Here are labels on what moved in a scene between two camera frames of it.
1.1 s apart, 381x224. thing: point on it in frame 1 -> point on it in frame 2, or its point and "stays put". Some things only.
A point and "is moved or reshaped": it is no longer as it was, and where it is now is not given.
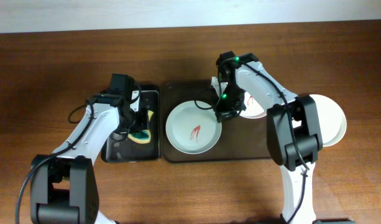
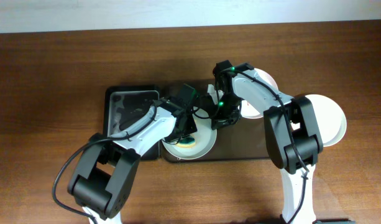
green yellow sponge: x=143 y=136 is moved or reshaped
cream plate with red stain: x=332 y=122 stays put
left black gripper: x=138 y=125 -> x=184 y=130
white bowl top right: x=253 y=110 stays put
